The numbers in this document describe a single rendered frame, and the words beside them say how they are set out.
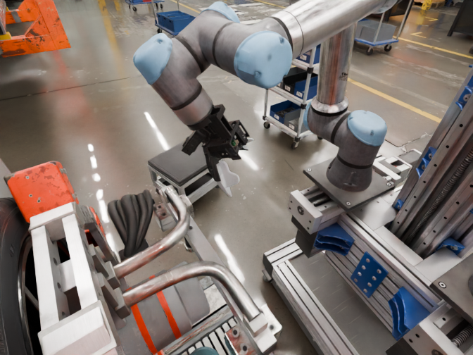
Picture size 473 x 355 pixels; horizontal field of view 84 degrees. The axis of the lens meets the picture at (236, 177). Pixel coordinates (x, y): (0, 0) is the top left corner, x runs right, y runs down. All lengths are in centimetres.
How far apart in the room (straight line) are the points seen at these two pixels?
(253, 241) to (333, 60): 124
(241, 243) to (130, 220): 124
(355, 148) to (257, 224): 111
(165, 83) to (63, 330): 37
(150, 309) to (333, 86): 74
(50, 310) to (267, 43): 42
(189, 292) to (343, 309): 94
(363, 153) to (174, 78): 61
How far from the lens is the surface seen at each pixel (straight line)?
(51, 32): 397
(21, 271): 49
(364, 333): 140
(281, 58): 41
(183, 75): 49
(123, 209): 58
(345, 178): 94
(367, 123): 88
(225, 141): 55
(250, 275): 163
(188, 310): 60
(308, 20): 48
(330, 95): 88
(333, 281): 146
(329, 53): 82
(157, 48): 48
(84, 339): 37
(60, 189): 54
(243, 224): 183
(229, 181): 60
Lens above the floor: 144
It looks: 42 degrees down
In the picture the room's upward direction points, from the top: straight up
